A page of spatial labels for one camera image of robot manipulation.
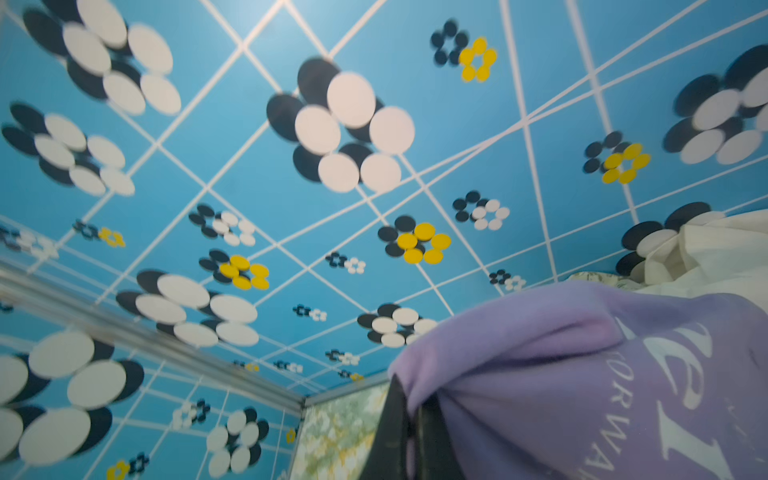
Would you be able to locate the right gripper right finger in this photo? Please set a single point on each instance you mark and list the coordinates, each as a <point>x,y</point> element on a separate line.
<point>435,458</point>

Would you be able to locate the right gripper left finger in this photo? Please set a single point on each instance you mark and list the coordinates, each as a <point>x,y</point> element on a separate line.
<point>391,456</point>

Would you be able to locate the purple printed cloth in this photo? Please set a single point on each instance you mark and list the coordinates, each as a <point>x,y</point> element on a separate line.
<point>579,380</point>

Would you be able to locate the cream patterned cloth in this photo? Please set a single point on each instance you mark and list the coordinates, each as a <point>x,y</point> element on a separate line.
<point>608,279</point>

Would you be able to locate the white plain cloth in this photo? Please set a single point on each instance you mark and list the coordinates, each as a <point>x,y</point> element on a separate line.
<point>710,254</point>

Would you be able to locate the left back aluminium post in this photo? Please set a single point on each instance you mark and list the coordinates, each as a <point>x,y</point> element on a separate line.
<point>42,299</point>

